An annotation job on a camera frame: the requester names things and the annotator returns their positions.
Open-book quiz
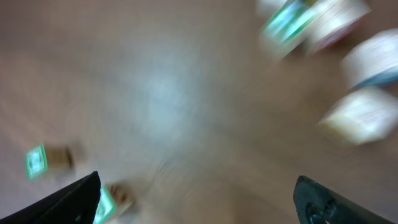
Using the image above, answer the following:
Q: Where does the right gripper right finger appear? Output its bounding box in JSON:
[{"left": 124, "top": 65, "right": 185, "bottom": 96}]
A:
[{"left": 293, "top": 175, "right": 392, "bottom": 224}]

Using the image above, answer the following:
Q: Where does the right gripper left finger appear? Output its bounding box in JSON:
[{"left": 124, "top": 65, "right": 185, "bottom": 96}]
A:
[{"left": 1, "top": 171, "right": 101, "bottom": 224}]

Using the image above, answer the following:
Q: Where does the green J letter block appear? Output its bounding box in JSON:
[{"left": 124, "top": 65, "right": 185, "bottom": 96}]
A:
[{"left": 24, "top": 142, "right": 75, "bottom": 180}]

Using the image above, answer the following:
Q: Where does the yellow sided picture block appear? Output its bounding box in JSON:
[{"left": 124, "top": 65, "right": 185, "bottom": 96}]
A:
[{"left": 319, "top": 86, "right": 397, "bottom": 145}]

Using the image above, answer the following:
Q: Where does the green A letter block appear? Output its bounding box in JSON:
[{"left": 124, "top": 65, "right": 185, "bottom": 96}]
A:
[{"left": 261, "top": 0, "right": 319, "bottom": 59}]

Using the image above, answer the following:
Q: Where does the blue sided wooden block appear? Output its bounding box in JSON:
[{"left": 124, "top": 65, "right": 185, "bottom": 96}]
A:
[{"left": 341, "top": 29, "right": 397, "bottom": 88}]

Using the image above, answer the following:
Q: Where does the red sided wooden block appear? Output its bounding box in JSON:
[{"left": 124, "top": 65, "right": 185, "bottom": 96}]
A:
[{"left": 305, "top": 0, "right": 371, "bottom": 54}]

